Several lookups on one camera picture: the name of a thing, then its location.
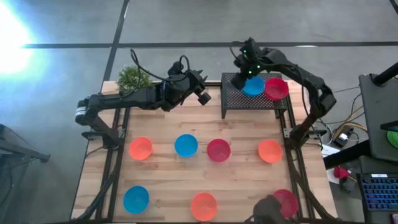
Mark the dark grey side desk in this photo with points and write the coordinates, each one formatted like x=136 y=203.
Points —
x=376 y=102

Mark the blue mini plastic bowl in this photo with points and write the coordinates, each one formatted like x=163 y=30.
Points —
x=136 y=199
x=186 y=145
x=255 y=87

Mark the backlit computer keyboard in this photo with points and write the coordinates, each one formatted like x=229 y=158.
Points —
x=381 y=193

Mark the white paper sheet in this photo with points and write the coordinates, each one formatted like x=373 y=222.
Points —
x=329 y=151

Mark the red mini plastic bowl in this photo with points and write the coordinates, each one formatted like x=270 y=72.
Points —
x=219 y=150
x=276 y=88
x=290 y=202

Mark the small red floor object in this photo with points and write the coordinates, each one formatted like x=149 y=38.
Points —
x=340 y=172

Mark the black perforated metal rack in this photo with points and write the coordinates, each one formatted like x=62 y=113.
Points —
x=233 y=99

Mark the green filament spool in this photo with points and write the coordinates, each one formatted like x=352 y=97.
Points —
x=393 y=139

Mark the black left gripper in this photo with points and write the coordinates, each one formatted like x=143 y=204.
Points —
x=182 y=88

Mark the orange mini plastic bowl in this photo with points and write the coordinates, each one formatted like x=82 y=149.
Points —
x=270 y=151
x=203 y=207
x=140 y=148

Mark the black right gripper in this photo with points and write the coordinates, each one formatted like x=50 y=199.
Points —
x=248 y=67

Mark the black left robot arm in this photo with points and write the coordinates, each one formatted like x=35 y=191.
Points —
x=124 y=101

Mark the small white power adapter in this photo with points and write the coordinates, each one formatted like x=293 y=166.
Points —
x=343 y=138

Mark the small green potted plant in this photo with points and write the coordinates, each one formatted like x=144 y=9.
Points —
x=129 y=77

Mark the black aluminium table frame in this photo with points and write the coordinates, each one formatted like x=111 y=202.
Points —
x=216 y=83

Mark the dark grey side stand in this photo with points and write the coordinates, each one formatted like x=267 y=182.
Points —
x=31 y=153

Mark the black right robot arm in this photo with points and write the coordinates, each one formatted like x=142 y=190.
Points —
x=311 y=84

